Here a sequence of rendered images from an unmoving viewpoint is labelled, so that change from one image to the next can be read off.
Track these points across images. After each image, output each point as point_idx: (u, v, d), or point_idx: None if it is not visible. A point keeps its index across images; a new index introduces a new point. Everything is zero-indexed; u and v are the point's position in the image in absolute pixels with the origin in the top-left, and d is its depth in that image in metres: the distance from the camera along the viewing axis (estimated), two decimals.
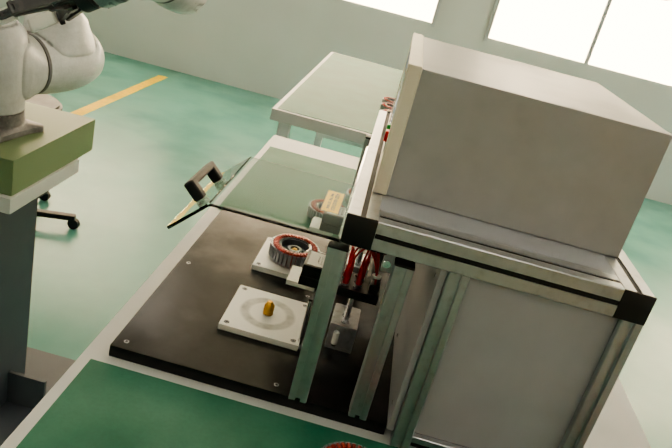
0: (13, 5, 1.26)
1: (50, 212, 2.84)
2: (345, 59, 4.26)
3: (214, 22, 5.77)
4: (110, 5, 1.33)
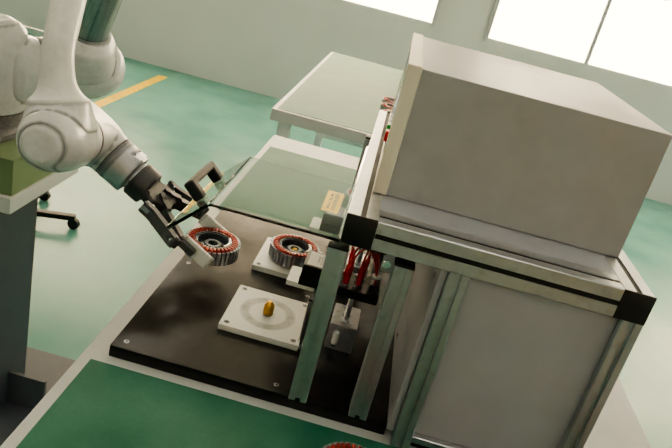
0: (169, 240, 1.21)
1: (50, 212, 2.84)
2: (345, 59, 4.26)
3: (214, 22, 5.77)
4: (139, 155, 1.25)
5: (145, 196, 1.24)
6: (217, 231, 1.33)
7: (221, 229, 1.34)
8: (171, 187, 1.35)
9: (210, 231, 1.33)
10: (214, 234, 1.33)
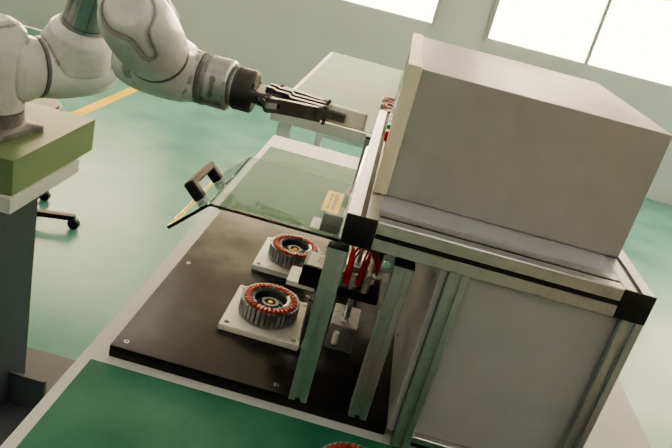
0: None
1: (50, 212, 2.84)
2: (345, 59, 4.26)
3: (214, 22, 5.77)
4: None
5: None
6: (274, 288, 1.25)
7: (278, 285, 1.25)
8: (272, 105, 1.06)
9: (266, 288, 1.24)
10: (271, 291, 1.24)
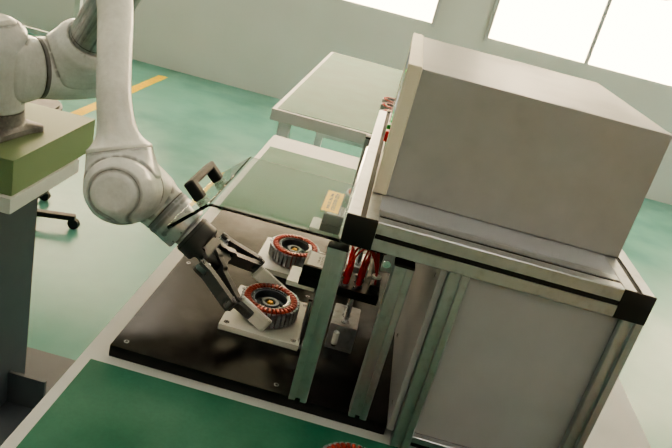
0: (255, 257, 1.29)
1: (50, 212, 2.84)
2: (345, 59, 4.26)
3: (214, 22, 5.77)
4: None
5: None
6: (274, 288, 1.25)
7: (278, 285, 1.25)
8: (201, 269, 1.13)
9: (266, 288, 1.24)
10: (271, 291, 1.24)
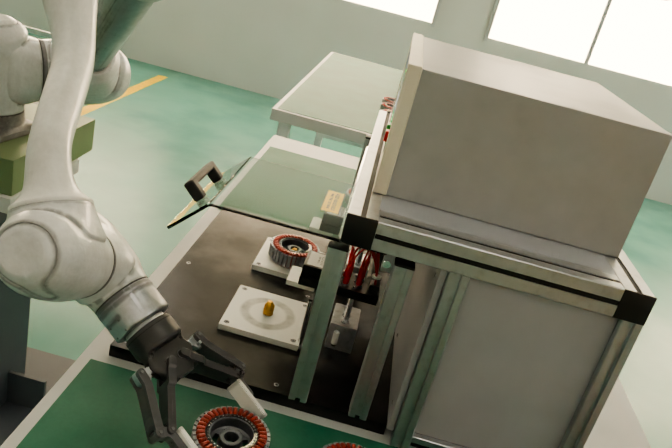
0: (237, 365, 1.01)
1: None
2: (345, 59, 4.26)
3: (214, 22, 5.77)
4: None
5: (179, 340, 0.98)
6: (245, 417, 0.95)
7: (252, 414, 0.96)
8: (136, 380, 0.88)
9: (234, 416, 0.95)
10: (239, 421, 0.95)
